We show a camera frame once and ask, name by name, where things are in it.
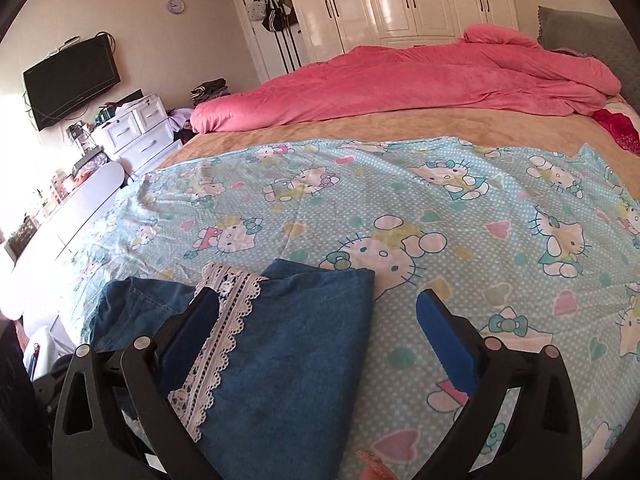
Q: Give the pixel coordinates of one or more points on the person's right hand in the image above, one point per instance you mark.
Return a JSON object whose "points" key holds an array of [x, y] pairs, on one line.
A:
{"points": [[372, 466]]}

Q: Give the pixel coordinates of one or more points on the blue denim pants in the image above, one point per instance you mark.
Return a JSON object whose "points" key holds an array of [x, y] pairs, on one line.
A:
{"points": [[290, 360]]}

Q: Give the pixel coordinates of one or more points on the white wardrobe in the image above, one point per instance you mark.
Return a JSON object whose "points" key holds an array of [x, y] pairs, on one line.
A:
{"points": [[395, 0]]}

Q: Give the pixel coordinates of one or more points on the cartoon cat printed sheet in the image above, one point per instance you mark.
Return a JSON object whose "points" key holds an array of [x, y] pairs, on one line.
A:
{"points": [[450, 210]]}

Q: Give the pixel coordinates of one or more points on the lavender cloth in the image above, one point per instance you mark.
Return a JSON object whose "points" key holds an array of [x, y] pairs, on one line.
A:
{"points": [[181, 120]]}

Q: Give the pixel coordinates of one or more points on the white hanging bag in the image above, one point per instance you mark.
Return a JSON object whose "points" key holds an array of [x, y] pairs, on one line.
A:
{"points": [[256, 9]]}

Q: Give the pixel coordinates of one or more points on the pink duvet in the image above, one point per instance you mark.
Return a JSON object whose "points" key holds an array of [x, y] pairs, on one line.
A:
{"points": [[400, 80]]}

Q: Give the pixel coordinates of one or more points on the black wall television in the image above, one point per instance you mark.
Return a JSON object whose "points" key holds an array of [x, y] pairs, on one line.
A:
{"points": [[70, 82]]}

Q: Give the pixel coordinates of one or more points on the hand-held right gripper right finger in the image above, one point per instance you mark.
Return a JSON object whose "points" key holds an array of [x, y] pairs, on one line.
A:
{"points": [[445, 340]]}

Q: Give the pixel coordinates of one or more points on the purple wall clock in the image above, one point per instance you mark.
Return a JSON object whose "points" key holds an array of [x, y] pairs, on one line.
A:
{"points": [[175, 5]]}

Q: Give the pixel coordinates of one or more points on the tan bed blanket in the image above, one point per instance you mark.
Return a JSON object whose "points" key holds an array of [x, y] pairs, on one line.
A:
{"points": [[400, 125]]}

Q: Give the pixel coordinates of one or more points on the red cloth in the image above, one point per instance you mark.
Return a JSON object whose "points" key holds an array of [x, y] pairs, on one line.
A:
{"points": [[620, 127]]}

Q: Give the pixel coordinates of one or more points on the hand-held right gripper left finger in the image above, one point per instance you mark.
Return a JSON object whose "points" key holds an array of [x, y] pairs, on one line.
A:
{"points": [[187, 332]]}

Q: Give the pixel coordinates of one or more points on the white door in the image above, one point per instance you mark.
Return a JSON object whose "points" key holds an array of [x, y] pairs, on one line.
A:
{"points": [[272, 55]]}

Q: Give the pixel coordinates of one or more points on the black hanging bag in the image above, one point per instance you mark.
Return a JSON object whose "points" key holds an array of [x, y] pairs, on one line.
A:
{"points": [[280, 15]]}

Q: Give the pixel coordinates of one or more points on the white drawer dresser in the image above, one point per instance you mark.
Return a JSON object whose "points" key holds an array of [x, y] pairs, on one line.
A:
{"points": [[140, 135]]}

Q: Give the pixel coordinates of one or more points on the dark folded clothes pile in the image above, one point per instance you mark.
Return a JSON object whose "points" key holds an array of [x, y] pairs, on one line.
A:
{"points": [[210, 91]]}

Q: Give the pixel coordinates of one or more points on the white desk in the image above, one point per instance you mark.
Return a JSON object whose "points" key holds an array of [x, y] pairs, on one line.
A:
{"points": [[70, 225]]}

